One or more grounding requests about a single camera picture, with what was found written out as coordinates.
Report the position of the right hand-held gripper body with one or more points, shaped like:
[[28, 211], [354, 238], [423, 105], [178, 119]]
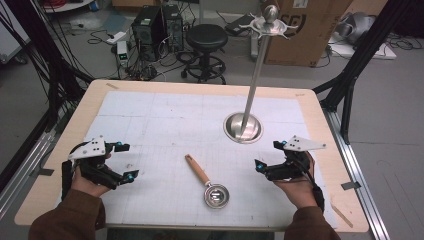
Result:
[[301, 144]]

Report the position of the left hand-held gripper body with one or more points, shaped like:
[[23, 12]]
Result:
[[90, 150]]

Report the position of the person's left hand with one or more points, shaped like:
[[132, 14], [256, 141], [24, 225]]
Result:
[[86, 185]]

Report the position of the person's right hand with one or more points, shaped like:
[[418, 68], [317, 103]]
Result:
[[298, 191]]

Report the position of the grey tape piece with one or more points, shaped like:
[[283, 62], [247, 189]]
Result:
[[350, 185], [43, 172]]

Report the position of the tall metal hook stand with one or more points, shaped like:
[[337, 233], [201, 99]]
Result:
[[251, 86]]

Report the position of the white gridded mat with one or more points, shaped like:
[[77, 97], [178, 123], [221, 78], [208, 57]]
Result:
[[186, 116]]

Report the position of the thin wooden stick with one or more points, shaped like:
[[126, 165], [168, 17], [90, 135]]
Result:
[[341, 216]]

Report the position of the small white device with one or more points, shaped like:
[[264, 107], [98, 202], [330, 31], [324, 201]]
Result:
[[122, 53]]

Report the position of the white power strip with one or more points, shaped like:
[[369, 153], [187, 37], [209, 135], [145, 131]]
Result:
[[116, 37]]

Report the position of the brown cardboard box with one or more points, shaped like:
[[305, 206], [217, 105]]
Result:
[[310, 33]]

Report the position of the large black computer tower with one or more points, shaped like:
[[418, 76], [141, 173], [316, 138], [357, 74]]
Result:
[[148, 31]]

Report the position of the black round stool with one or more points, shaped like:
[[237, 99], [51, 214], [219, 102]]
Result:
[[206, 50]]

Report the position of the flat black device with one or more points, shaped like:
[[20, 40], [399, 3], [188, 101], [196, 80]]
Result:
[[238, 25]]

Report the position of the grey rounded machine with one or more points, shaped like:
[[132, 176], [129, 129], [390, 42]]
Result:
[[358, 28]]

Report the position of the slim black computer tower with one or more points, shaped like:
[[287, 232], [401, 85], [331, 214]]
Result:
[[173, 28]]

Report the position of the aluminium rail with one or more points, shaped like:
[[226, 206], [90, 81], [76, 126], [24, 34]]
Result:
[[358, 176], [23, 173]]

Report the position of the black metal frame post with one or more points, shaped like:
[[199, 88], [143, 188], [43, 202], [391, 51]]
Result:
[[363, 50], [40, 60]]

